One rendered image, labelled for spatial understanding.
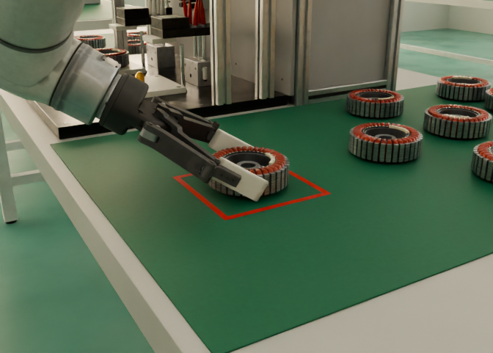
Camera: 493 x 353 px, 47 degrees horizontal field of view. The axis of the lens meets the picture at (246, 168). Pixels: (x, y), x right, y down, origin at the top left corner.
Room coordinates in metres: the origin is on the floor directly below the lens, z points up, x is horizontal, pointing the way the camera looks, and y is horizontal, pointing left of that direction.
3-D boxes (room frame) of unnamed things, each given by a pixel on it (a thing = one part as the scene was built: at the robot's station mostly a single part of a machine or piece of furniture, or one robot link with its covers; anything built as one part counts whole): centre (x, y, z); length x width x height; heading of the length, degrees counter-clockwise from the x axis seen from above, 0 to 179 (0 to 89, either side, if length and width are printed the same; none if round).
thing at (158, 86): (1.20, 0.23, 0.78); 0.15 x 0.15 x 0.01; 30
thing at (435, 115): (0.96, -0.37, 0.77); 0.11 x 0.11 x 0.04
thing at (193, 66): (1.27, 0.10, 0.80); 0.07 x 0.05 x 0.06; 30
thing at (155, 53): (1.48, 0.23, 0.80); 0.07 x 0.05 x 0.06; 30
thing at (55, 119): (1.31, 0.28, 0.76); 0.64 x 0.47 x 0.02; 30
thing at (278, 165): (0.71, 0.00, 0.77); 0.11 x 0.11 x 0.04
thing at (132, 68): (1.41, 0.35, 0.78); 0.15 x 0.15 x 0.01; 30
